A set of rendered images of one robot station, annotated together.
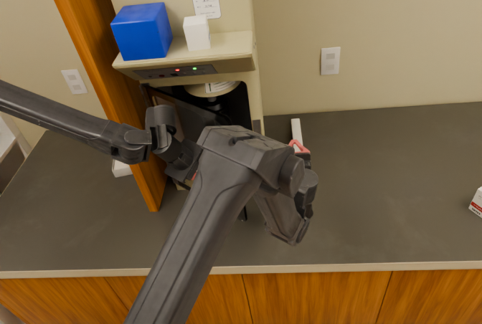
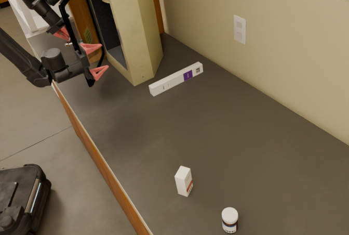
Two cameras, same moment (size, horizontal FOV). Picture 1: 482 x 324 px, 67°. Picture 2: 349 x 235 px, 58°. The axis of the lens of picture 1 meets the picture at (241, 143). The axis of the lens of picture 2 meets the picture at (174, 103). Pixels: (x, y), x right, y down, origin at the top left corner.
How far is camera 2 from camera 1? 121 cm
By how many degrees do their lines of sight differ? 41
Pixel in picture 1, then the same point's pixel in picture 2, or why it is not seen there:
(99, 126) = not seen: outside the picture
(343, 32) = (248, 7)
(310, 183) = (48, 55)
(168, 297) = not seen: outside the picture
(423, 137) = (252, 132)
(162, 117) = not seen: outside the picture
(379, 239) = (120, 148)
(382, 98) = (278, 90)
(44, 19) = not seen: outside the picture
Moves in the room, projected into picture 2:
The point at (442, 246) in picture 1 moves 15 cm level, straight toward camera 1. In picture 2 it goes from (134, 179) to (92, 181)
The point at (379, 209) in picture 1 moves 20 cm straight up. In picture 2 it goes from (148, 138) to (137, 98)
